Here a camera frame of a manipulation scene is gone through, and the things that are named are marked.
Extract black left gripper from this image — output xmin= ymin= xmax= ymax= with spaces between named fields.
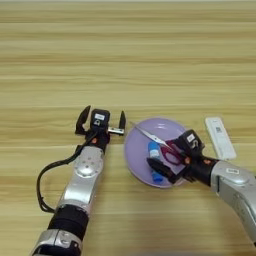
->
xmin=74 ymin=105 xmax=127 ymax=153

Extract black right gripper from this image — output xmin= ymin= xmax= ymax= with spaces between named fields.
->
xmin=146 ymin=139 xmax=218 ymax=186

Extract red-handled scissors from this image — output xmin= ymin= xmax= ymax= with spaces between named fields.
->
xmin=129 ymin=121 xmax=188 ymax=166

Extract white rectangular box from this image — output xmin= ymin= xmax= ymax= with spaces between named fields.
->
xmin=204 ymin=116 xmax=238 ymax=161

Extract blue glue stick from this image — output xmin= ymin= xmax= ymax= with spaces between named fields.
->
xmin=147 ymin=140 xmax=164 ymax=184

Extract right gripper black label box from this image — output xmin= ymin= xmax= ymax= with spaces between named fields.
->
xmin=179 ymin=129 xmax=205 ymax=151

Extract round purple plate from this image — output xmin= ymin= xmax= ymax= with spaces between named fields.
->
xmin=124 ymin=117 xmax=188 ymax=188

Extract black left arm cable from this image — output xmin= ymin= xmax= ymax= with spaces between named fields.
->
xmin=35 ymin=133 xmax=98 ymax=214

